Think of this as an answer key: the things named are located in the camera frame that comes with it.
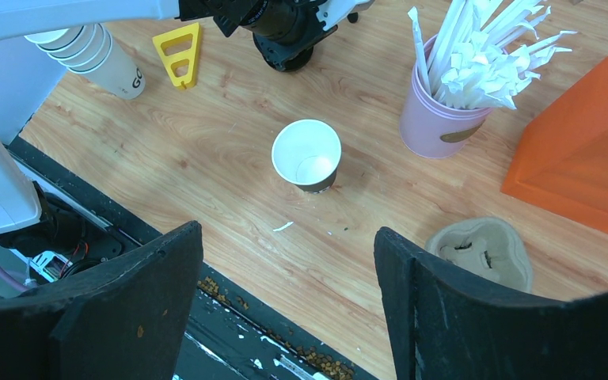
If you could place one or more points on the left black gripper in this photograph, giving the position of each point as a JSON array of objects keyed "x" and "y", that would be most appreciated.
[{"x": 285, "y": 32}]

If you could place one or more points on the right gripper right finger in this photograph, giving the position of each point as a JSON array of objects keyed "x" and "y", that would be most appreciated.
[{"x": 447, "y": 323}]

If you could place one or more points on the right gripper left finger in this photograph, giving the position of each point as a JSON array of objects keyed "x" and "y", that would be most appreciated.
[{"x": 122, "y": 319}]

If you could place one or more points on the black paper coffee cup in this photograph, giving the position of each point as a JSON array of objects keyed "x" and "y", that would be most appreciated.
[{"x": 307, "y": 154}]

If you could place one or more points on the cardboard cup carrier tray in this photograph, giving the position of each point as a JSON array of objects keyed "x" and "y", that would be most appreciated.
[{"x": 488, "y": 247}]

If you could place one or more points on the yellow triangular plastic stand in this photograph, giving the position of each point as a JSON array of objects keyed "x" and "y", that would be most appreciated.
[{"x": 179, "y": 52}]

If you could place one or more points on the pink straw holder cup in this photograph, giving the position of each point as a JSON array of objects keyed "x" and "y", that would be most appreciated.
[{"x": 434, "y": 130}]

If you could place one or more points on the bundle of wrapped straws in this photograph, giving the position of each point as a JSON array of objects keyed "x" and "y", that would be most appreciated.
[{"x": 468, "y": 66}]

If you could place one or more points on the stack of paper cups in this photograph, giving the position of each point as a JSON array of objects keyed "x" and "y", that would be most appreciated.
[{"x": 92, "y": 52}]

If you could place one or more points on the orange paper bag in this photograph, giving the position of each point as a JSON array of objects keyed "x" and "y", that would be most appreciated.
[{"x": 561, "y": 161}]

